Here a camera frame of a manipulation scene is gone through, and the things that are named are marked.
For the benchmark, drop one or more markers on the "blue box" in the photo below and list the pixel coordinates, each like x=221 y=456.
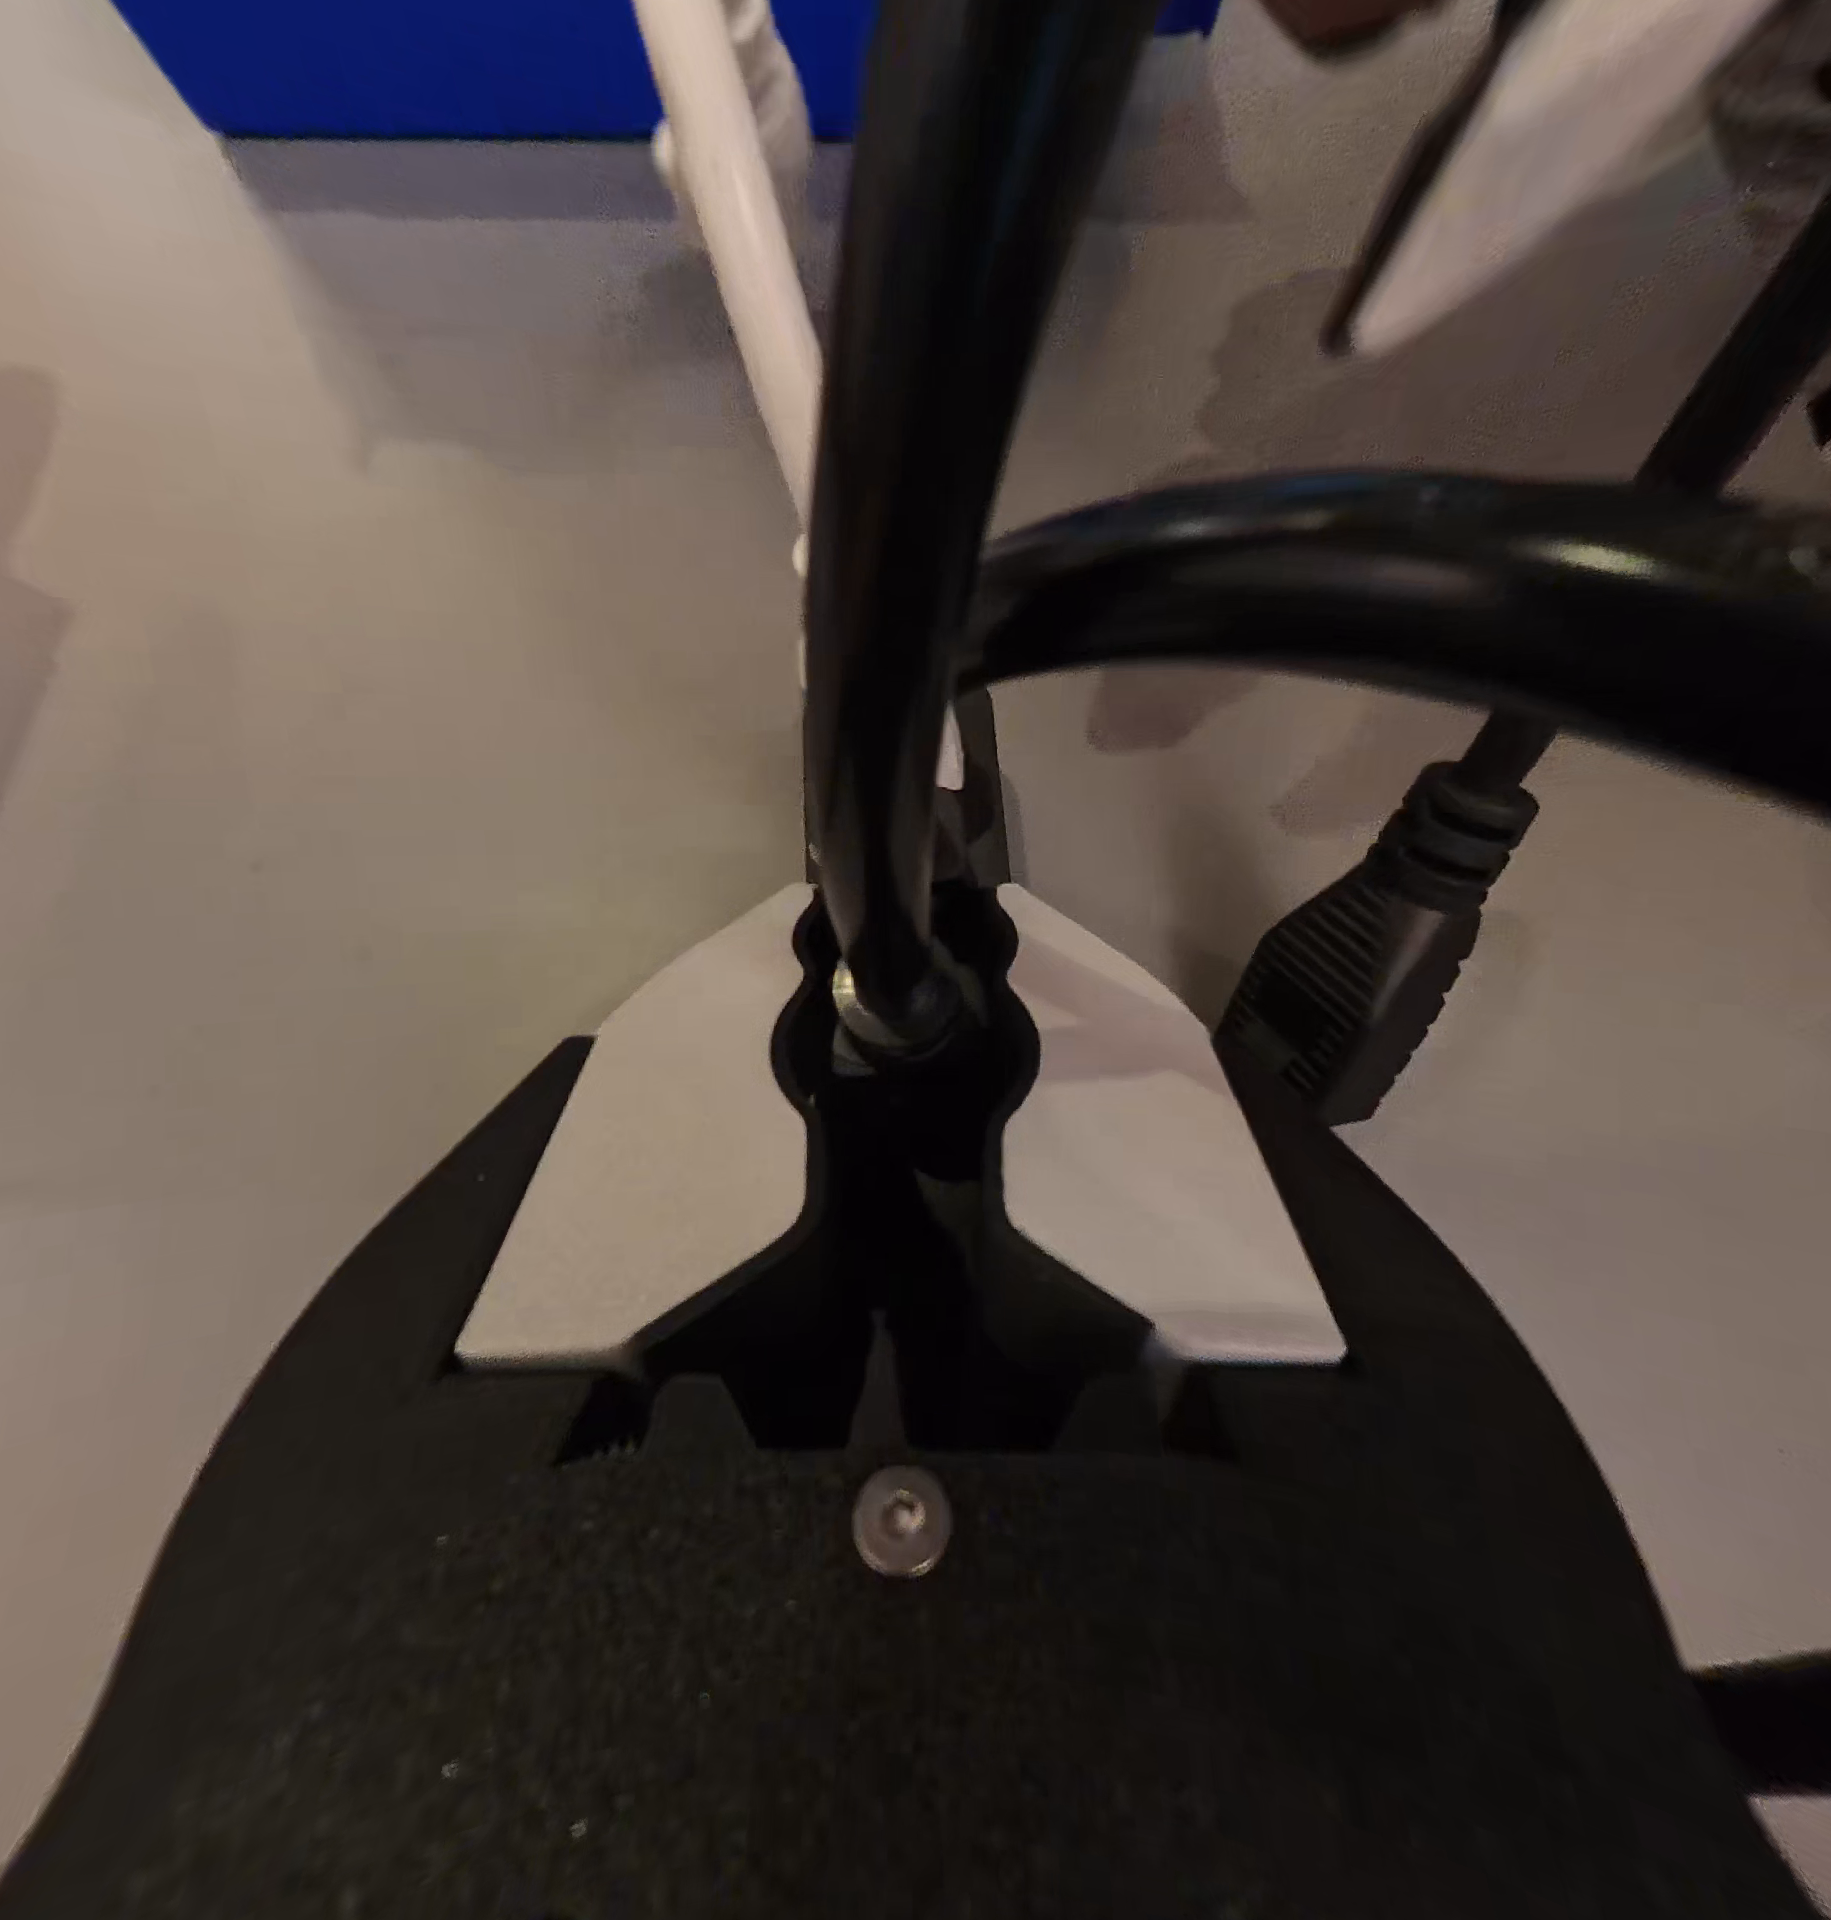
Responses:
x=405 y=62

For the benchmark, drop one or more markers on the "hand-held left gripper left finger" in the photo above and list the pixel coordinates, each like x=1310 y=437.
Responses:
x=631 y=1170

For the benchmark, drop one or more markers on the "grey desk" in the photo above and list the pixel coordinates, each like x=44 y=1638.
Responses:
x=405 y=750

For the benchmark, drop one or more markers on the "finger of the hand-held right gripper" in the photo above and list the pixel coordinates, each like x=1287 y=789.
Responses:
x=1575 y=120

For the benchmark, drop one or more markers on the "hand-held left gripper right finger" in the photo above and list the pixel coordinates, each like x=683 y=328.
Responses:
x=1171 y=1186

